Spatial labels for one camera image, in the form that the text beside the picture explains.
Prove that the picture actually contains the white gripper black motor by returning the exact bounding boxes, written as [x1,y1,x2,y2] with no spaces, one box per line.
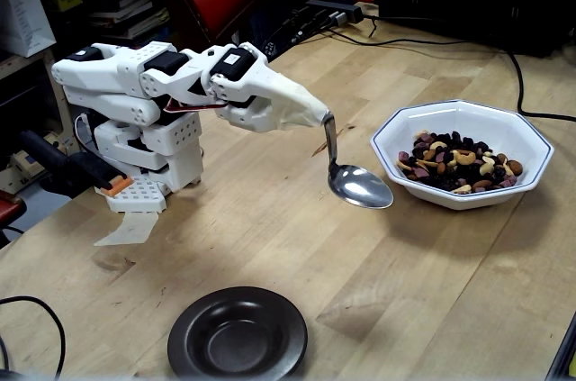
[202,41,298,134]

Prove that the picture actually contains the nut and raisin mix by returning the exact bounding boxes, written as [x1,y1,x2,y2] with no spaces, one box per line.
[395,130,525,195]

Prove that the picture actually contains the black power strip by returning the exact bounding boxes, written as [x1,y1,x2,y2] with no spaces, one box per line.
[304,0,364,24]

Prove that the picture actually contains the white octagonal bowl blue rim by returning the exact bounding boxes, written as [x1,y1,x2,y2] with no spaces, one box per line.
[369,98,555,211]

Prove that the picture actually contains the bent metal spoon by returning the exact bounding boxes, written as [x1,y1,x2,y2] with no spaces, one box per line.
[321,111,395,210]

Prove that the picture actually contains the beige tape piece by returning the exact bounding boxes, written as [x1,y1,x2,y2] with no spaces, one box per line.
[93,211,159,248]

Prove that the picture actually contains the white paper bag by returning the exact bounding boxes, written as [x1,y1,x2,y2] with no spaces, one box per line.
[0,0,58,59]

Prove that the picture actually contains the dark brown round plate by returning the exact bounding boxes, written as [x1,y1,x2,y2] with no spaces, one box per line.
[166,286,310,381]

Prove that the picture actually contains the beige masking tape wrap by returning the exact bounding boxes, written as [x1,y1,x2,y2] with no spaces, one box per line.
[268,72,330,131]

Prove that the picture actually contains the red stool seat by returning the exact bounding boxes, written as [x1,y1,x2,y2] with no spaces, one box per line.
[0,190,27,249]

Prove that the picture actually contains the black clamp orange tip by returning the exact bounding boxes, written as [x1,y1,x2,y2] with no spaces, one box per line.
[17,130,135,197]

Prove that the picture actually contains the stack of books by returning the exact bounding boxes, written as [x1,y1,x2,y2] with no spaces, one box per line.
[87,0,171,40]

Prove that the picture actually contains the wooden shelf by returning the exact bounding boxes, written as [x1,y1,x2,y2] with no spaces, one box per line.
[0,48,77,157]

